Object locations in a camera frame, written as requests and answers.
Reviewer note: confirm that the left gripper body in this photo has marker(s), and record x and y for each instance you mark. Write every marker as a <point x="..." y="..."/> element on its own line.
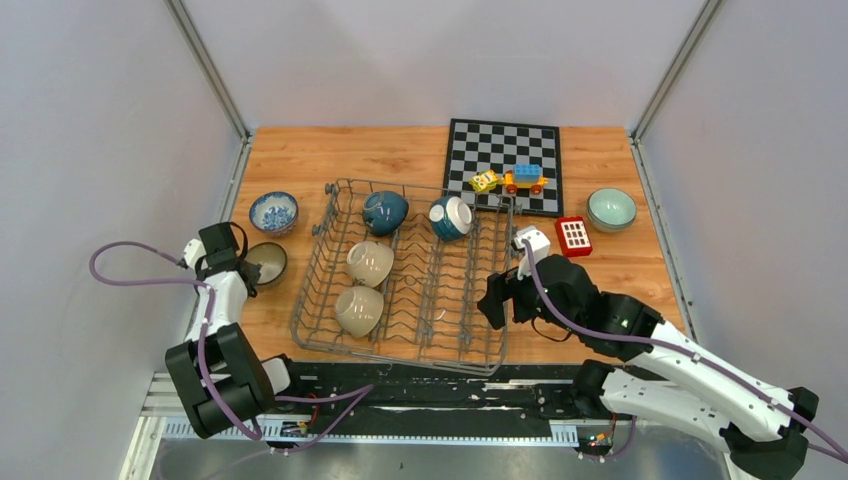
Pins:
<point x="254" y="271"/>

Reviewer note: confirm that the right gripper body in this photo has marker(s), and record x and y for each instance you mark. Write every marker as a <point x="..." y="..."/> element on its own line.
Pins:
<point x="525" y="304"/>

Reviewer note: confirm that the dark patterned bowl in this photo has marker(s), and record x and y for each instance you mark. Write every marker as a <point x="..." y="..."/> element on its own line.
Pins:
<point x="271" y="260"/>

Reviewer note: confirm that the white blue floral bowl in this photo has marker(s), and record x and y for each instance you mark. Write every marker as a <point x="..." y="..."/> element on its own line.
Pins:
<point x="274" y="210"/>

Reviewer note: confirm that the grey wire dish rack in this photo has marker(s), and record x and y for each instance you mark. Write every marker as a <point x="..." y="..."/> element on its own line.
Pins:
<point x="430" y="317"/>

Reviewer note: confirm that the light teal checked bowl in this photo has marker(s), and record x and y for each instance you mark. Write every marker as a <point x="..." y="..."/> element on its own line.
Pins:
<point x="611" y="210"/>

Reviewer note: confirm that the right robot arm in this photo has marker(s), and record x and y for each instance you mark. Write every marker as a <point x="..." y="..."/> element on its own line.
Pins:
<point x="759" y="426"/>

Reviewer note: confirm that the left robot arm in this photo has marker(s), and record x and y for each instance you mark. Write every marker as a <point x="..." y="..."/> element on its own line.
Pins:
<point x="218" y="331"/>

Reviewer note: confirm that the red toy brick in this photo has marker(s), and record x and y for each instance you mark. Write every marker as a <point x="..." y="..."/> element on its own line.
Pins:
<point x="573" y="236"/>

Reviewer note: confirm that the teal white bowl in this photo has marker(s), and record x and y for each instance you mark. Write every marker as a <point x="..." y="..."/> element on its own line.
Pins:
<point x="450" y="217"/>

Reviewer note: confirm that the yellow toy block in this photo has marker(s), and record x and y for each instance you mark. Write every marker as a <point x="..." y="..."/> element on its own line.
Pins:
<point x="484" y="181"/>

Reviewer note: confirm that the blue orange toy car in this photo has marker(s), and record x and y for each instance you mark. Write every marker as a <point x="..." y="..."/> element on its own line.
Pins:
<point x="524" y="177"/>

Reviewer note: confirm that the beige bowl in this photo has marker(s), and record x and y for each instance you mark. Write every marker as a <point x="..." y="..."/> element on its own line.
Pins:
<point x="369" y="263"/>
<point x="358" y="310"/>

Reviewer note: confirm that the dark blue bowl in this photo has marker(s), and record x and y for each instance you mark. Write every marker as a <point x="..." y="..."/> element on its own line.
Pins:
<point x="384" y="212"/>

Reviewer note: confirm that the black white chessboard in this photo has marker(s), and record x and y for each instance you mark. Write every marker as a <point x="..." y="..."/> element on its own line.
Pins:
<point x="478" y="146"/>

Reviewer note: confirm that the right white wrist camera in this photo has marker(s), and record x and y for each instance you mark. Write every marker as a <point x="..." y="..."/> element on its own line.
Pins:
<point x="534" y="245"/>

